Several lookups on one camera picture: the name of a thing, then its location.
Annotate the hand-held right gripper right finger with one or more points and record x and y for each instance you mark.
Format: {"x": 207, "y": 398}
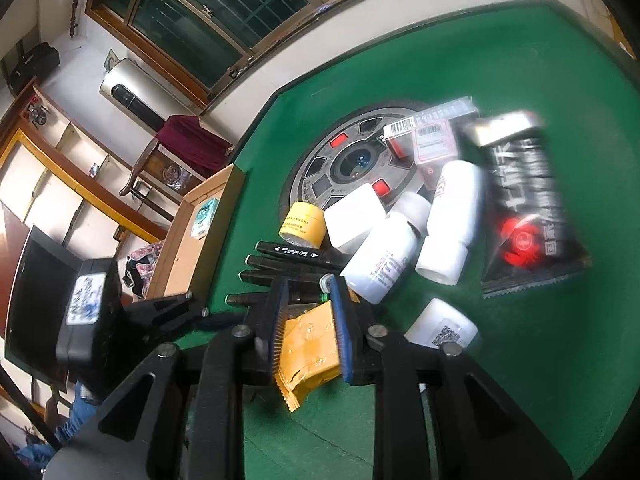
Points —
{"x": 345, "y": 332}

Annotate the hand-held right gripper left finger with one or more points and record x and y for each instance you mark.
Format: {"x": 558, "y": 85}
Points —
{"x": 278, "y": 325}

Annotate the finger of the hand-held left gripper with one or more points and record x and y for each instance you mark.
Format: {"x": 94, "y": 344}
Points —
{"x": 170, "y": 316}

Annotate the black marker with green tip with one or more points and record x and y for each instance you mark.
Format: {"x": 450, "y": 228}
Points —
{"x": 245, "y": 299}

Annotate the yellow foil sachet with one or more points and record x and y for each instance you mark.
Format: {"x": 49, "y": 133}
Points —
{"x": 310, "y": 360}

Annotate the cardboard box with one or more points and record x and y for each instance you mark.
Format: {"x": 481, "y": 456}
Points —
{"x": 175, "y": 255}

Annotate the black marker with white print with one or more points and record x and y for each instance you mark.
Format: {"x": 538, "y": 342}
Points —
{"x": 300, "y": 254}

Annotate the large white labelled bottle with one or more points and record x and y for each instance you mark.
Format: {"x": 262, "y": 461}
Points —
{"x": 382, "y": 260}

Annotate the white bottle with code label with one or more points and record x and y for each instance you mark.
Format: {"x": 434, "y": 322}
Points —
{"x": 437, "y": 321}

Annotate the yellow tape roll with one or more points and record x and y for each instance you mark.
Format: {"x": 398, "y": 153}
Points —
{"x": 302, "y": 225}

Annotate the white square box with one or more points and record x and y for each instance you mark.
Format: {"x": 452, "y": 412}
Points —
{"x": 355, "y": 217}
{"x": 435, "y": 152}

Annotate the small white bottle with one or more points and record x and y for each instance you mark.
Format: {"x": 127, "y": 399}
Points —
{"x": 412, "y": 210}

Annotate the white bottle with wide cap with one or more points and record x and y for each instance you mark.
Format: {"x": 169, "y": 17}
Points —
{"x": 455, "y": 205}

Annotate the black and red snack packet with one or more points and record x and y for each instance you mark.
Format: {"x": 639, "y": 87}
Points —
{"x": 530, "y": 195}

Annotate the long grey carton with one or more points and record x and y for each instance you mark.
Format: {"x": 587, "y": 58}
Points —
{"x": 440, "y": 112}

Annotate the floral patterned cloth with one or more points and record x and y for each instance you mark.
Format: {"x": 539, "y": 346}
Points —
{"x": 142, "y": 266}

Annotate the black television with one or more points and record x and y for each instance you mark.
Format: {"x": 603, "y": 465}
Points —
{"x": 35, "y": 300}

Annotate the person's blue jeans leg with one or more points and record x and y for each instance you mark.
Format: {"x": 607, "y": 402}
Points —
{"x": 75, "y": 415}

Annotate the teal and white packet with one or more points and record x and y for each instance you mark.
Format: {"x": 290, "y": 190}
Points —
{"x": 205, "y": 217}

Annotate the wooden chair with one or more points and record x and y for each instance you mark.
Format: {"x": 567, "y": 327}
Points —
{"x": 136, "y": 170}

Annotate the maroon cloth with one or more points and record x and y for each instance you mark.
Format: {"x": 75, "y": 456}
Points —
{"x": 195, "y": 145}

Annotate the white standing air conditioner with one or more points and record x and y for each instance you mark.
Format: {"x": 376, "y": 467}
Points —
{"x": 125, "y": 87}

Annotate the black bag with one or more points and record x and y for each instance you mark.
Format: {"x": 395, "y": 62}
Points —
{"x": 32, "y": 65}

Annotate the wooden framed window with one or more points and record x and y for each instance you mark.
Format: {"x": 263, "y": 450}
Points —
{"x": 200, "y": 25}

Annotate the wooden wall cabinet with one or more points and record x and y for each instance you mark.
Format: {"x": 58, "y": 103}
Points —
{"x": 75, "y": 160}

